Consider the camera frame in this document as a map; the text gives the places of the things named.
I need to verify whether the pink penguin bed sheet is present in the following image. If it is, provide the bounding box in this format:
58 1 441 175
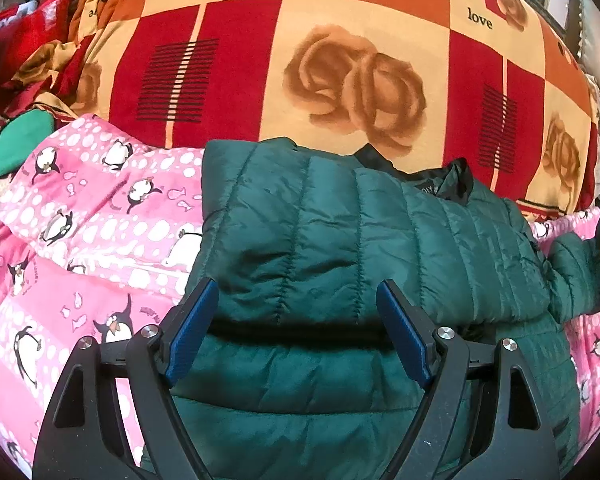
0 112 600 480

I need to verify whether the red clothes pile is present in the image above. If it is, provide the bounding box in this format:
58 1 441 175
0 0 99 131

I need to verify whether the red orange rose blanket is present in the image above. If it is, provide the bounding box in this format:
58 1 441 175
69 0 597 218

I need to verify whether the dark green puffer jacket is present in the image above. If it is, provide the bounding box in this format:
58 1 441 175
172 139 600 479

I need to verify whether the light green garment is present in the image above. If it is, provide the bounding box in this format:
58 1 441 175
0 110 55 178

